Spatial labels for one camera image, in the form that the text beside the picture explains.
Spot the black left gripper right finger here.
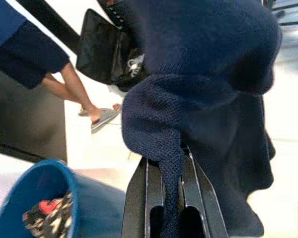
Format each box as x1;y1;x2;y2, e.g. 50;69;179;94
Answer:
180;143;229;238

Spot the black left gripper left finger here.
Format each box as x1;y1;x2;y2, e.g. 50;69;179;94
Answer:
121;155;165;238

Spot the navy knit garment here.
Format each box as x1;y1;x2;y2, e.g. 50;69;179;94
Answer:
121;0;284;238

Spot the blue plastic basin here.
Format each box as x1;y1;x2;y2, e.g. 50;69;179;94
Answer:
0;158;126;238

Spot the black printed garment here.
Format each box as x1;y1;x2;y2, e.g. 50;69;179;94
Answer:
21;191;75;238

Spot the black bag with robot logo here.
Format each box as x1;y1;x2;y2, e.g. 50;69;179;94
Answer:
75;8;152;93

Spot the person in blue shirt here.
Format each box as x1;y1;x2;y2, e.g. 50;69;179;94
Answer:
0;0;122;134

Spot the black clothes rack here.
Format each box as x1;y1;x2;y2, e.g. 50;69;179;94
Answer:
262;0;298;27

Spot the black door frame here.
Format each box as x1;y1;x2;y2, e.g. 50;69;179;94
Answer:
27;0;91;52

